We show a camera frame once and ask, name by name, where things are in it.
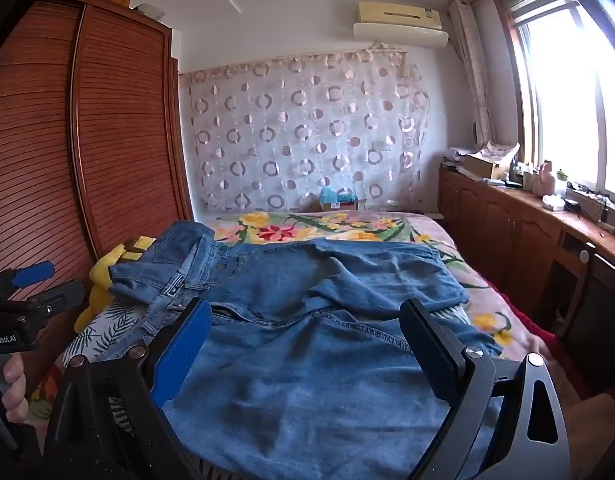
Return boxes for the wooden louvred wardrobe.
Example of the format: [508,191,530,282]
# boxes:
[0,0,196,396]

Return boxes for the window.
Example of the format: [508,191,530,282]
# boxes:
[492,0,615,206]

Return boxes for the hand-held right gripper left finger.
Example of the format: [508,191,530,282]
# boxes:
[40,297,213,480]

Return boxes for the circle patterned wall curtain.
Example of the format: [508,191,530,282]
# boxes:
[180,50,431,213]

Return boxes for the pink bottle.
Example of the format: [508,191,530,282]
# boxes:
[537,160,557,196]

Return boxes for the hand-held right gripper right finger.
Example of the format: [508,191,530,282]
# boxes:
[398,298,573,480]

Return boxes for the person's left hand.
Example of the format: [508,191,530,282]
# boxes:
[2,355,29,426]

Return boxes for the yellow plush toy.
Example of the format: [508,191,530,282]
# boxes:
[74,234,157,333]

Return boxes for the red cloth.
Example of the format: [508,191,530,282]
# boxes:
[487,280,593,396]

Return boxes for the blue denim pants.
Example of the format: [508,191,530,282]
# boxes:
[108,221,505,480]

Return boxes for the floral blanket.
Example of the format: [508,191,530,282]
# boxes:
[28,210,545,428]

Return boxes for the wooden side cabinet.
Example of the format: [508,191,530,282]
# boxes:
[437,165,615,401]

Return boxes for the newspaper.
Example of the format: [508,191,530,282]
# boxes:
[475,142,521,163]

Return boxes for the wooden chair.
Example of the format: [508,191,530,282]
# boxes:
[550,241,599,341]

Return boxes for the wall air conditioner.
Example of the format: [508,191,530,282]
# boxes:
[352,1,451,50]

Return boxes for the patterned window curtain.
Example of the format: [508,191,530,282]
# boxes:
[448,0,495,148]

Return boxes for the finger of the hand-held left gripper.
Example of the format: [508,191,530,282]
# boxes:
[30,280,87,321]
[0,260,56,294]

